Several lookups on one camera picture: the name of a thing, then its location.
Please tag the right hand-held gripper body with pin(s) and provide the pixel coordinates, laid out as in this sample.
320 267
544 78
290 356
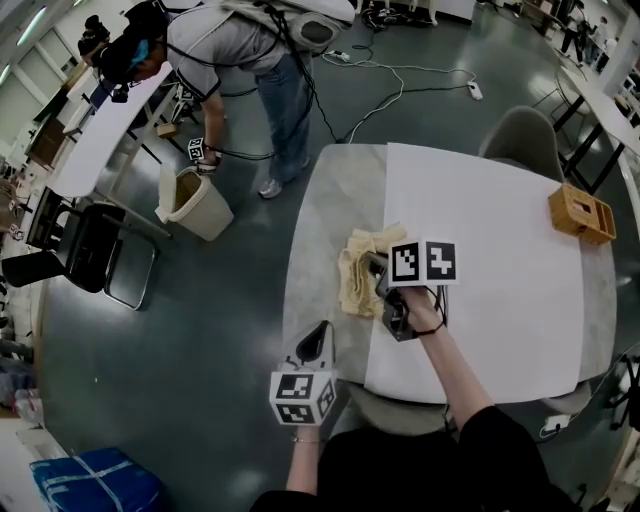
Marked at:
425 262

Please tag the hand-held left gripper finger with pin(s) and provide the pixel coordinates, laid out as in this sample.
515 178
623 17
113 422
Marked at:
295 360
327 357

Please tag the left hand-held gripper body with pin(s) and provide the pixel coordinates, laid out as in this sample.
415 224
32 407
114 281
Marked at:
300 395

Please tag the cream yellow cloth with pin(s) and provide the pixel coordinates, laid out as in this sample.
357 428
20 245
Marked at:
357 285

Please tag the person's left forearm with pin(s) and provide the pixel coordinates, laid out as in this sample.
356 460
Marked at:
302 465

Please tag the person's right forearm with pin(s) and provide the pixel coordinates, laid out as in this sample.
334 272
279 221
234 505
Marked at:
450 375

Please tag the person's right hand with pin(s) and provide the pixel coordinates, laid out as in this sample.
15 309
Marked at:
422 307

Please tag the black wrist band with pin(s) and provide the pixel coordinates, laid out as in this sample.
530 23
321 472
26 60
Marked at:
430 331

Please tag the white paper sheet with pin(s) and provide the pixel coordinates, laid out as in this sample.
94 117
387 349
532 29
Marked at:
500 225

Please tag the grey shell chair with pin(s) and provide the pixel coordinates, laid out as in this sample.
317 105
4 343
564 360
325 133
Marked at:
570 400
520 140
395 410

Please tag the person's black clothing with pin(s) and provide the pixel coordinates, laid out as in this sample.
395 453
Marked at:
400 465

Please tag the wicker organizer basket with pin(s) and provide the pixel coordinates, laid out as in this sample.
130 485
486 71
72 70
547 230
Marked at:
580 215

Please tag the beige trash bin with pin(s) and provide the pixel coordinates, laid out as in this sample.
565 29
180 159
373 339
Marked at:
210 215

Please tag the blue wrapped bundle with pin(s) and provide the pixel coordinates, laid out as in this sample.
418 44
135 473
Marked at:
100 480

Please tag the black folding chair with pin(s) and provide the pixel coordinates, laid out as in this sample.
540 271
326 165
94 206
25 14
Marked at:
90 250

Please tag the white table black legs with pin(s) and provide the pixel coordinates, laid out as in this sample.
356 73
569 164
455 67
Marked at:
600 107

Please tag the long white desk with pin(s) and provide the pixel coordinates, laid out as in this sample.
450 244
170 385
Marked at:
100 145

